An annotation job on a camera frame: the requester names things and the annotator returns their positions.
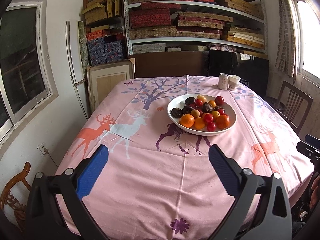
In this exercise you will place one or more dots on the patterned curtain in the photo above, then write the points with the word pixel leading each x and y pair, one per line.
pixel 286 54

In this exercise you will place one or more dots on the window with white frame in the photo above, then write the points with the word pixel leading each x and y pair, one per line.
pixel 27 82

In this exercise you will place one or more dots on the white shelving unit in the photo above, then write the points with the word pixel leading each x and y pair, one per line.
pixel 166 25

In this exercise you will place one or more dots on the red cherry tomato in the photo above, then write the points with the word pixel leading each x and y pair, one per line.
pixel 211 127
pixel 207 118

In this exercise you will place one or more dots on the dark wooden chair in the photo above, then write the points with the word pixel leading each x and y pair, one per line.
pixel 288 104

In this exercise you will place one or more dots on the pink drink can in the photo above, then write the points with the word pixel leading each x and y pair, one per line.
pixel 223 81

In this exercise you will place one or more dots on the dark passion fruit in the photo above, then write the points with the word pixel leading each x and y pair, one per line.
pixel 189 101

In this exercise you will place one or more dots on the yellow-green small fruit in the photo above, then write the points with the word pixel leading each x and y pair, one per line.
pixel 195 113

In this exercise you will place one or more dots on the pink deer tablecloth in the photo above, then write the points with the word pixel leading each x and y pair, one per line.
pixel 158 182

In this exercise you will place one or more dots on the framed panel leaning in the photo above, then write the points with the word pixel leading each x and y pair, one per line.
pixel 103 78

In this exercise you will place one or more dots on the person's right hand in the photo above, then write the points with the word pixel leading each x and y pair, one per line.
pixel 314 199

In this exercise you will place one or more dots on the white paper cup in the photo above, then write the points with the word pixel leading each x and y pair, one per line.
pixel 234 81

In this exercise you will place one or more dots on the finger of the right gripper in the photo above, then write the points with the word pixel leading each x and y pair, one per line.
pixel 303 147
pixel 310 139

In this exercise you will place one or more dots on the large orange on plate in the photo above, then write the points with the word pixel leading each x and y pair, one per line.
pixel 223 121

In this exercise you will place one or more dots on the large red plum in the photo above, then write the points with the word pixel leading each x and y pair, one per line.
pixel 219 100

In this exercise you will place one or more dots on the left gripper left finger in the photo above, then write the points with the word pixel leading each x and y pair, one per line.
pixel 77 183

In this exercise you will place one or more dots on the dark brown board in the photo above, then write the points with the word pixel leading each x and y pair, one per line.
pixel 167 64

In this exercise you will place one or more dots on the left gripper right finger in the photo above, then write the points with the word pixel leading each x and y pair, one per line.
pixel 238 184

